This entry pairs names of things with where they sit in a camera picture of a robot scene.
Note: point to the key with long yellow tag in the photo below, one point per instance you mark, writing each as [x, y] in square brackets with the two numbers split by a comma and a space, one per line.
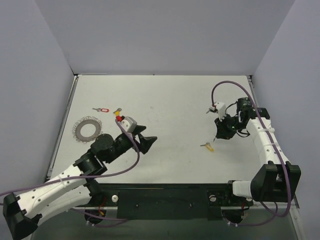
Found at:
[208, 146]

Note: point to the key with red tag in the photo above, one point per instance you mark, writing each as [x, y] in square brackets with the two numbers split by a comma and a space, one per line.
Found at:
[103, 110]

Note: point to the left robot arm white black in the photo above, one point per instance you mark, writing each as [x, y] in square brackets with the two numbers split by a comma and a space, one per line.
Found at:
[24, 208]

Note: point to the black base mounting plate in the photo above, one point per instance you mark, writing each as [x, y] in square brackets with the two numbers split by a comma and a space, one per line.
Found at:
[169, 201]

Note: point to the metal disc with keyrings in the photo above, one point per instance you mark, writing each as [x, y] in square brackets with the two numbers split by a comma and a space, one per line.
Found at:
[87, 129]

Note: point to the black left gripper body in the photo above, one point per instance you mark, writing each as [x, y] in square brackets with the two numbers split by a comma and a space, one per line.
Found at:
[136, 139]

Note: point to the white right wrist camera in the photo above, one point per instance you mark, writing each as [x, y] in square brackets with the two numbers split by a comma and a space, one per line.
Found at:
[218, 108]

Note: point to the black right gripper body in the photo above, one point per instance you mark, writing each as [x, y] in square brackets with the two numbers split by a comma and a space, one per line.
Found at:
[223, 128]

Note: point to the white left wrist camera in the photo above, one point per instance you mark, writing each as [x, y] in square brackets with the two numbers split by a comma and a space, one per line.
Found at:
[127, 123]

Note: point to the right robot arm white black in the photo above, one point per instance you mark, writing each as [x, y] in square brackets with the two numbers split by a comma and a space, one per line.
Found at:
[277, 179]

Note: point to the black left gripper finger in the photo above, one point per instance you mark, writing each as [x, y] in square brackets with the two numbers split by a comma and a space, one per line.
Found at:
[138, 129]
[145, 143]

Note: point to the key with yellow round tag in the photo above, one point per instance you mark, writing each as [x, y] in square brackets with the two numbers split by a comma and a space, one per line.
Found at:
[117, 112]

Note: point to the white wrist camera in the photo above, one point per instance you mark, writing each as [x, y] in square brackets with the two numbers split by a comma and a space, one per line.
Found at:
[127, 123]
[218, 108]

